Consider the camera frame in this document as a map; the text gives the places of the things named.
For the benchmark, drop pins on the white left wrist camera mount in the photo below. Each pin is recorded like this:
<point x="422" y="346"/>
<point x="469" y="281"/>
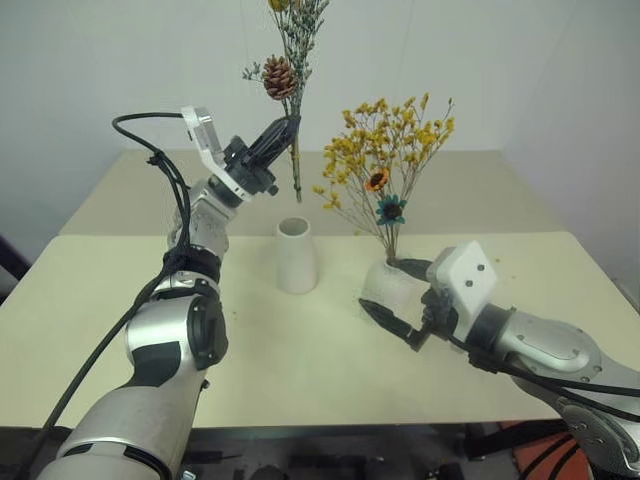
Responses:
<point x="206" y="137"/>

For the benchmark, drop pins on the dried pinecone flower bouquet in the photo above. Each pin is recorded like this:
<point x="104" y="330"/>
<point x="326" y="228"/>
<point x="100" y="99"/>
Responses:
<point x="279" y="77"/>

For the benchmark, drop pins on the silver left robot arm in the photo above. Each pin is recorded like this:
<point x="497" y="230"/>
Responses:
<point x="150" y="415"/>

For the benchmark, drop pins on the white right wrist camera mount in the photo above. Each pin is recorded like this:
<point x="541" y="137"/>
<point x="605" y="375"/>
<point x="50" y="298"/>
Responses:
<point x="467" y="280"/>

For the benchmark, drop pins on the dark rounded shape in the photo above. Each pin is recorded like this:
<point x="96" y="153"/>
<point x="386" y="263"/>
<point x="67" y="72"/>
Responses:
<point x="267" y="473"/>

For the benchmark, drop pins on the black table frame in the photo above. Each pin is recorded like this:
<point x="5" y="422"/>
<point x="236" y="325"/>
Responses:
<point x="480" y="440"/>

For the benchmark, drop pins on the yellow dried flower bouquet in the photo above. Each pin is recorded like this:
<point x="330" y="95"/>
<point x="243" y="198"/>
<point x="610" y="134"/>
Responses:
<point x="377" y="181"/>

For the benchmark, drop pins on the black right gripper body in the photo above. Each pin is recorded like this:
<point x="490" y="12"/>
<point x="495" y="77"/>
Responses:
<point x="437" y="315"/>

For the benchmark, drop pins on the dark chair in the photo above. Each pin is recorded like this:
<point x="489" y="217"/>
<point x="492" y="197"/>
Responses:
<point x="12" y="270"/>

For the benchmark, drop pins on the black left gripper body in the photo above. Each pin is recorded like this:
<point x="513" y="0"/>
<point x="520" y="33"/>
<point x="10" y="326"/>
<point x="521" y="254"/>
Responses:
<point x="247" y="170"/>

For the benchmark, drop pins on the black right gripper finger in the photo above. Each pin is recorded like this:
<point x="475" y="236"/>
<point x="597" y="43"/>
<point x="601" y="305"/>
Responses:
<point x="416" y="268"/>
<point x="385" y="316"/>

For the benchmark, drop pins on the tall white ceramic vase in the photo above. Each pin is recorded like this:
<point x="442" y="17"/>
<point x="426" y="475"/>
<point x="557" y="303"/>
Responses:
<point x="296" y="265"/>

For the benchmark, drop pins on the orange basketball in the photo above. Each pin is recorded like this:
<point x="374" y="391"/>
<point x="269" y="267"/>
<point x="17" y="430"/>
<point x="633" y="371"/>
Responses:
<point x="545" y="457"/>

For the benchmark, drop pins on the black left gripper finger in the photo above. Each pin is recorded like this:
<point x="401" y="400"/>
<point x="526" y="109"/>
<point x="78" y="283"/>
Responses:
<point x="272" y="132"/>
<point x="286" y="142"/>

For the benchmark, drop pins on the round white ceramic vase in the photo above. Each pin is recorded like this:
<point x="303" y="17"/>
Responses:
<point x="387" y="287"/>

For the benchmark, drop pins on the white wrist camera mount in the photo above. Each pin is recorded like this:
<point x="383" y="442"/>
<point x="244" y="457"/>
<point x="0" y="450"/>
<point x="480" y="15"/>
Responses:
<point x="206" y="137"/>
<point x="467" y="280"/>

